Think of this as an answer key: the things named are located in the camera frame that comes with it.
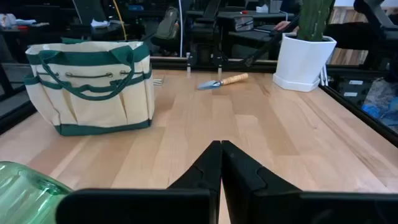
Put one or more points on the small metal hand rake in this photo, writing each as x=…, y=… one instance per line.
x=158, y=82

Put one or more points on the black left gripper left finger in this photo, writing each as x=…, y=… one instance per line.
x=186, y=205

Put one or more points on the black office desk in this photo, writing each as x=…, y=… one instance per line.
x=230, y=15

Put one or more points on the grey tool case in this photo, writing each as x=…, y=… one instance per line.
x=243, y=24

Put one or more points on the white cloth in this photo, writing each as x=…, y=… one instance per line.
x=99, y=24

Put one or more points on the blue grey tarp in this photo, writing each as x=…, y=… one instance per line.
x=382, y=102

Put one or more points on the grey green backpack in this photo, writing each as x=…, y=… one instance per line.
x=168, y=25

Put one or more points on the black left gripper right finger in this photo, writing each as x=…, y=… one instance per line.
x=264, y=205

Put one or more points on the green cactus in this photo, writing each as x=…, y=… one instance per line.
x=314, y=18

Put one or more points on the cream and green gardening bag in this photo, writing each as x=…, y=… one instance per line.
x=93, y=109

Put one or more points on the green transparent spray bottle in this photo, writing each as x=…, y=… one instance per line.
x=21, y=196

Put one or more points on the person's hand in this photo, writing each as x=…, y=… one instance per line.
x=281, y=25

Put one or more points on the white angular plant pot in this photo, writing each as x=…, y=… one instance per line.
x=300, y=62

